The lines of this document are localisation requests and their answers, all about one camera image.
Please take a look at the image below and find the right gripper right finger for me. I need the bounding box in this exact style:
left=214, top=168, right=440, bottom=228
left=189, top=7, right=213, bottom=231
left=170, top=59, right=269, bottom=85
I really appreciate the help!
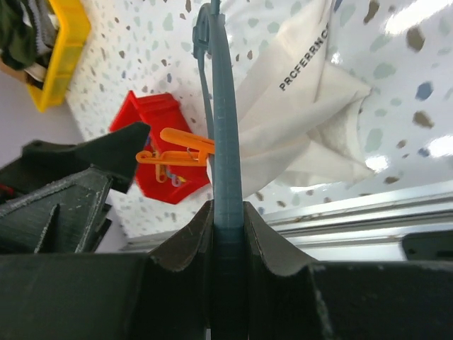
left=243, top=203, right=452, bottom=339

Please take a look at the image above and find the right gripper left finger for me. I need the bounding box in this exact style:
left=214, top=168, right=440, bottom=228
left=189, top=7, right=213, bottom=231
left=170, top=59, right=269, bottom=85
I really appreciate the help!
left=1, top=202, right=213, bottom=339

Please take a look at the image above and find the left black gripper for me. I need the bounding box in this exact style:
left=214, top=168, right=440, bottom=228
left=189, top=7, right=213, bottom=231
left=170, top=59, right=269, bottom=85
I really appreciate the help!
left=1, top=122, right=151, bottom=254

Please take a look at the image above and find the orange clothespin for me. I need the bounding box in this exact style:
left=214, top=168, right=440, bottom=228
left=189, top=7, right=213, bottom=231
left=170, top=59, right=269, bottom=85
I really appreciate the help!
left=136, top=127, right=215, bottom=167

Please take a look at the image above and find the white lettered underwear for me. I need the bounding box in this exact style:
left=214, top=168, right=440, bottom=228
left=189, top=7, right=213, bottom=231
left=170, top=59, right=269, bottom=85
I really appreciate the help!
left=236, top=1, right=372, bottom=196

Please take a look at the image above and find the grey-blue clothes hanger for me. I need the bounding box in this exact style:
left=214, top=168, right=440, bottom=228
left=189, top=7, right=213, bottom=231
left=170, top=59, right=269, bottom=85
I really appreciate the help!
left=193, top=1, right=248, bottom=339

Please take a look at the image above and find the red clothespin bin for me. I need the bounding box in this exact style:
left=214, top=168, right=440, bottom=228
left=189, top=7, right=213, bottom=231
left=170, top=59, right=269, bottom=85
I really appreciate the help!
left=110, top=91, right=210, bottom=205

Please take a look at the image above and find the colourful clothespins pile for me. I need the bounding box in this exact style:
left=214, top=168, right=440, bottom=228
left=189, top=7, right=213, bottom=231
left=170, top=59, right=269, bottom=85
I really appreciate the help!
left=155, top=164, right=186, bottom=188

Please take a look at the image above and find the pile of clothes in bin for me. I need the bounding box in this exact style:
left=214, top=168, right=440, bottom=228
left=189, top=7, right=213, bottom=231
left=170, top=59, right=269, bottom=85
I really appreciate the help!
left=1, top=0, right=59, bottom=89

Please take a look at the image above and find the yellow plastic bin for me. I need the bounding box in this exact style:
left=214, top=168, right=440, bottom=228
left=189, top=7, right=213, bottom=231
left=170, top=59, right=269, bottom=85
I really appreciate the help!
left=28, top=0, right=91, bottom=112

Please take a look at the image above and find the aluminium rail frame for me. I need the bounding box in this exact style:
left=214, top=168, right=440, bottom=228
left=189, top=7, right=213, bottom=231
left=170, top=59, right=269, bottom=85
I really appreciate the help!
left=264, top=182, right=452, bottom=261

